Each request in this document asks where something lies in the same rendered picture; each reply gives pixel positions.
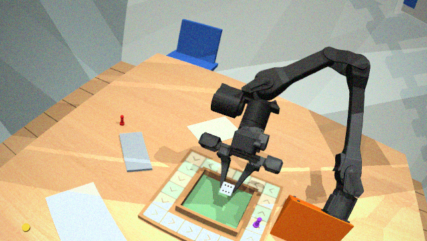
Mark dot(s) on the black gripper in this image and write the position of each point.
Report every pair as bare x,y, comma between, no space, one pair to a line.
225,151

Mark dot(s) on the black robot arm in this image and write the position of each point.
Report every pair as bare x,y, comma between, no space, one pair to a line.
270,83

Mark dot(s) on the purple pawn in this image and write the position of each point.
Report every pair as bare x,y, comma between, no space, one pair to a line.
256,224

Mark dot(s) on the white die with black pips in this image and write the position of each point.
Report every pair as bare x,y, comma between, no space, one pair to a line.
227,188

